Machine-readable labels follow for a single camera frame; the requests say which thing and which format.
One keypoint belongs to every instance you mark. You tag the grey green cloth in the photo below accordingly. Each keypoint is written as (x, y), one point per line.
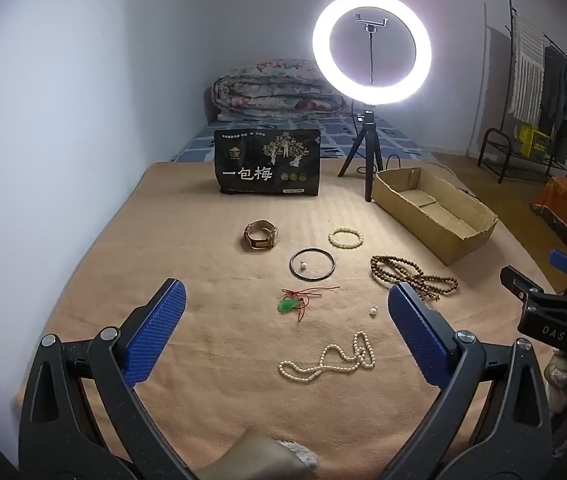
(253, 457)

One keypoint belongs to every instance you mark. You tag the white striped towel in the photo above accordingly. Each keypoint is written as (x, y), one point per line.
(526, 70)

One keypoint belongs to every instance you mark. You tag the black metal shoe rack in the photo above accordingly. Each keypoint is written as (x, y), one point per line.
(488, 145)

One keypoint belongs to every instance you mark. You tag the cardboard box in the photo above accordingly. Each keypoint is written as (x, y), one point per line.
(438, 200)

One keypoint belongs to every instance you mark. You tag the yellow box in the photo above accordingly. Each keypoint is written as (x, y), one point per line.
(533, 140)

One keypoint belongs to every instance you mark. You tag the folded floral quilt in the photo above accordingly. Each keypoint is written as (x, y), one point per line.
(273, 95)

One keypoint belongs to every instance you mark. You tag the black snack bag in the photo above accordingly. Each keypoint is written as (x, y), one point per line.
(248, 170)

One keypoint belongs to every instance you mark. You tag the black bangle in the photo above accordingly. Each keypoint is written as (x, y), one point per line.
(294, 271)

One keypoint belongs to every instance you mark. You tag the blue patterned bedsheet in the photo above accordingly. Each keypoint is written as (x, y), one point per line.
(198, 145)

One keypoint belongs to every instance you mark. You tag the black clothes rack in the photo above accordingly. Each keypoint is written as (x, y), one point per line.
(511, 5)

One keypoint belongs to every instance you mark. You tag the tan blanket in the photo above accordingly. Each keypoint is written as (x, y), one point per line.
(163, 240)

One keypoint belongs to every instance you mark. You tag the black tripod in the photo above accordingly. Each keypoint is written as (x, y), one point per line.
(368, 130)

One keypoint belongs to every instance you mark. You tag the person's right hand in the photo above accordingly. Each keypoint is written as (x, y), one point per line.
(557, 377)

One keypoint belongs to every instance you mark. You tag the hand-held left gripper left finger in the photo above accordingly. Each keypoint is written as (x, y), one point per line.
(158, 330)

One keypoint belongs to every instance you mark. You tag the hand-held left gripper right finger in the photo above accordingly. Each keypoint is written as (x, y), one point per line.
(418, 330)

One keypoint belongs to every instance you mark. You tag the phone clamp on pole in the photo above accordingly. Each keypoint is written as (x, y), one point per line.
(371, 22)

